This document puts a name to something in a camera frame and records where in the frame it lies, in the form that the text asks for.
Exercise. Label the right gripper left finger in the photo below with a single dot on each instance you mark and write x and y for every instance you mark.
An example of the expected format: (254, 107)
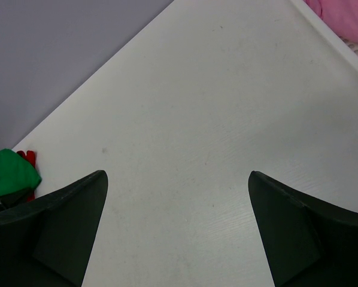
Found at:
(48, 241)

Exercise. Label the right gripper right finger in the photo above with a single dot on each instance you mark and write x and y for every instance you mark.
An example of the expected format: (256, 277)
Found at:
(307, 241)

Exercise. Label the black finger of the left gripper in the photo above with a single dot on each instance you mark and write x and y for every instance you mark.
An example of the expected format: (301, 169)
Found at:
(14, 199)

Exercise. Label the green t-shirt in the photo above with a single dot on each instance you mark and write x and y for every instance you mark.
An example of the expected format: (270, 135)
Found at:
(16, 173)

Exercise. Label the folded red t-shirt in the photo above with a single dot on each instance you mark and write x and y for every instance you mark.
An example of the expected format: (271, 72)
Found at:
(30, 157)

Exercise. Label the white plastic laundry basket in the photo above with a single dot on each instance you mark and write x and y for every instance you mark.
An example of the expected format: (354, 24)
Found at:
(329, 36)

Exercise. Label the pink t-shirt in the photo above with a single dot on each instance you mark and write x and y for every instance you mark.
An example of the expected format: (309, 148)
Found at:
(339, 15)

